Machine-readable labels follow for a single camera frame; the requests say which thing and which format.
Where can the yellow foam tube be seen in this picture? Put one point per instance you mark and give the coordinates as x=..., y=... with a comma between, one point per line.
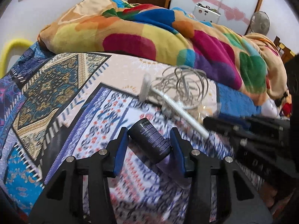
x=18, y=43

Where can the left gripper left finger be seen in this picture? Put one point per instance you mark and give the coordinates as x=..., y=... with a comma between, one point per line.
x=116, y=153

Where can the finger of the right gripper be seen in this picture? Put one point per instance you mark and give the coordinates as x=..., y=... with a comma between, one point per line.
x=251, y=122
x=236, y=129

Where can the white box on bed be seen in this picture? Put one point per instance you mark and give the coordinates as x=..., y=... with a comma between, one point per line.
x=205, y=13

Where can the wooden chair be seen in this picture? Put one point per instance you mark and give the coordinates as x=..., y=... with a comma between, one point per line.
x=285, y=53

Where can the blue patchwork bed sheet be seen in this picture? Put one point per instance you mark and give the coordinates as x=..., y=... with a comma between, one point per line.
x=59, y=114

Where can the white flexible stick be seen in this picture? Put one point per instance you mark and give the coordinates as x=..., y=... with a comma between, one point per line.
x=147, y=88

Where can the colourful fleece blanket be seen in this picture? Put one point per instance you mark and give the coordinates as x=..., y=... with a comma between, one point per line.
x=247, y=63

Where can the white standing fan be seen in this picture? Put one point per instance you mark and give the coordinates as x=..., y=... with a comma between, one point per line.
x=259, y=23

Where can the red flower decoration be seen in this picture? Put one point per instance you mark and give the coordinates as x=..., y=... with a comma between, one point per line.
x=286, y=110

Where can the black purple cosmetic tube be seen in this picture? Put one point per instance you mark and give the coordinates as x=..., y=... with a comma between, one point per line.
x=158, y=150

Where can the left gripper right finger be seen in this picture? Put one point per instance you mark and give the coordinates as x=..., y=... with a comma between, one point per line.
x=181, y=150

